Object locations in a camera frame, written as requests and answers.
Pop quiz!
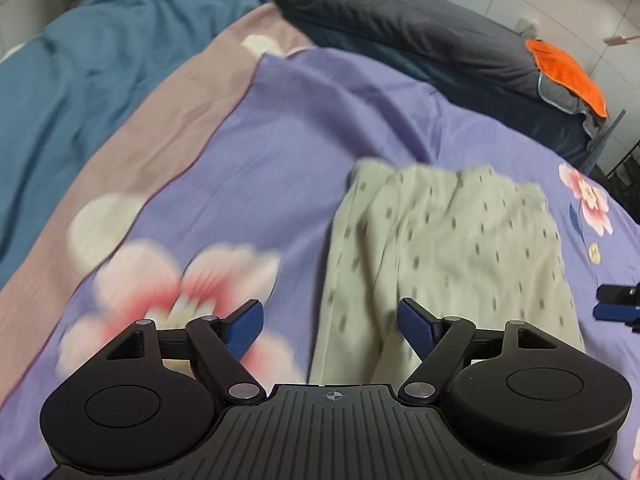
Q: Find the cream polka dot shirt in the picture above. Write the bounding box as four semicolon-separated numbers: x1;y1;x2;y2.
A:
310;158;584;386

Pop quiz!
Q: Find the purple floral bed sheet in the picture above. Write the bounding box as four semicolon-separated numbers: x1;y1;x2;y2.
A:
1;4;639;479

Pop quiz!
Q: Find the orange cloth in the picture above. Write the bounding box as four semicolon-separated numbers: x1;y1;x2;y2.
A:
525;39;608;118

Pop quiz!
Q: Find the teal blanket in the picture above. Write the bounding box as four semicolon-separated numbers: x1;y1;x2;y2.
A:
1;0;270;282

